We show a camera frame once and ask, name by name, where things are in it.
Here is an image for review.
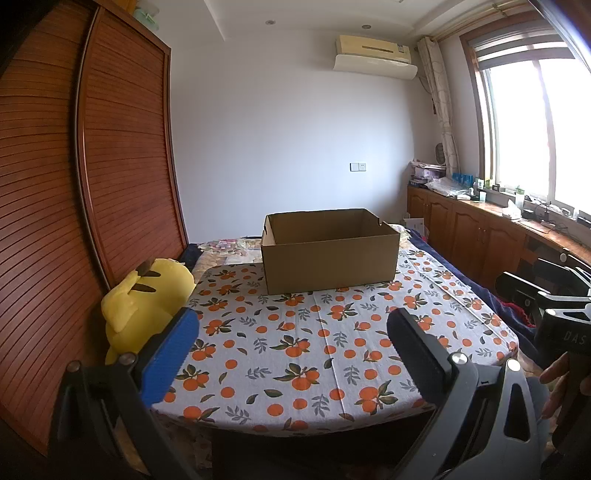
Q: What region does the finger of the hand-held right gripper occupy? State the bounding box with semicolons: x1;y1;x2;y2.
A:
495;271;591;308

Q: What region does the wall air conditioner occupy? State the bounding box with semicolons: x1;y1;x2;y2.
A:
333;34;419;80

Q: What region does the wooden slatted wardrobe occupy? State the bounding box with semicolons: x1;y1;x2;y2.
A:
0;0;190;457

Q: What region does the white paper bag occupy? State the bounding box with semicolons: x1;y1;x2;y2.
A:
403;217;428;241

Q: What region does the cardboard box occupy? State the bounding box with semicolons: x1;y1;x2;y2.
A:
261;209;402;295

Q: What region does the yellow plush toy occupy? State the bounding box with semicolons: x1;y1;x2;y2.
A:
102;258;197;365

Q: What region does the wooden counter cabinet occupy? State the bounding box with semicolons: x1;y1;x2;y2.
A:
406;182;591;296

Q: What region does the patterned curtain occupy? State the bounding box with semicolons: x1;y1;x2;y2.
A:
417;36;461;178

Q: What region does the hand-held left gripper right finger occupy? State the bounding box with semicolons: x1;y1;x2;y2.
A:
386;308;552;480

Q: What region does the red cloth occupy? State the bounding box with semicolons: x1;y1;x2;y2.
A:
501;299;539;329

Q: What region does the person's right hand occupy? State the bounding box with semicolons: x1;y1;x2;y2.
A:
539;351;575;418

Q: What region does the orange-print tablecloth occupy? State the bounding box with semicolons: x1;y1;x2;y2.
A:
164;249;520;437

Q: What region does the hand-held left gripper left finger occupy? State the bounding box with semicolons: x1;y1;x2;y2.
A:
48;306;200;480

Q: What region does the clear plastic bag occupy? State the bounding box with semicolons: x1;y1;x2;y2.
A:
425;176;472;199

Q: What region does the wooden-framed window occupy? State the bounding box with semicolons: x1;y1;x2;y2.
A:
462;14;591;217

